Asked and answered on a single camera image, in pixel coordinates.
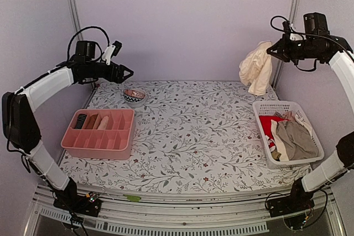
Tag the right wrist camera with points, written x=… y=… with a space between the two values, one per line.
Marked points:
x=290 y=31

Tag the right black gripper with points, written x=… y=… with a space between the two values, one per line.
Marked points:
x=282 y=52

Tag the green tape piece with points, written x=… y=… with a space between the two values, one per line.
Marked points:
x=132 y=198

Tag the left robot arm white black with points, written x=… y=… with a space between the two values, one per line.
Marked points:
x=19 y=124

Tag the cream garment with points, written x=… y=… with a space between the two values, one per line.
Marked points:
x=256 y=69

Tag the brown rolled underwear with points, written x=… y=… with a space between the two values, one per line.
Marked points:
x=92 y=122

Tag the small patterned bowl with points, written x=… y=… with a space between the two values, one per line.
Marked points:
x=135 y=98

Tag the left aluminium frame post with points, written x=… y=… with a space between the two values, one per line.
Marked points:
x=72 y=1

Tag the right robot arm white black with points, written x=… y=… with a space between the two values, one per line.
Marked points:
x=316 y=43

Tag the aluminium front rail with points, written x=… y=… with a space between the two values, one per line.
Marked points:
x=232 y=213

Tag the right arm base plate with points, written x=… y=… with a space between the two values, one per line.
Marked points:
x=284 y=205

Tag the cream underwear navy trim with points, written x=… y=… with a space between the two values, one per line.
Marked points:
x=103 y=123

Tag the pink divided organizer box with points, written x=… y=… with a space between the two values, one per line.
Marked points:
x=113 y=143

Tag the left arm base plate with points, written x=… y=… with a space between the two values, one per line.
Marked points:
x=88 y=204

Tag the white plastic laundry basket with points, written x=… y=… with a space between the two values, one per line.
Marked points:
x=286 y=110

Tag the floral patterned table mat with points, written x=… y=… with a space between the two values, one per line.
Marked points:
x=191 y=137

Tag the black white rolled underwear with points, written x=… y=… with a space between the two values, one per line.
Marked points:
x=80 y=121

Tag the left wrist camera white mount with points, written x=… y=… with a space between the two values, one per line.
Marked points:
x=111 y=51

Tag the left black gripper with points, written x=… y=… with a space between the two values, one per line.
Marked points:
x=119 y=78

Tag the red garment in basket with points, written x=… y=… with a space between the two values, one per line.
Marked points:
x=266 y=123

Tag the grey garment in basket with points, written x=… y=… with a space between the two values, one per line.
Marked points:
x=297 y=140

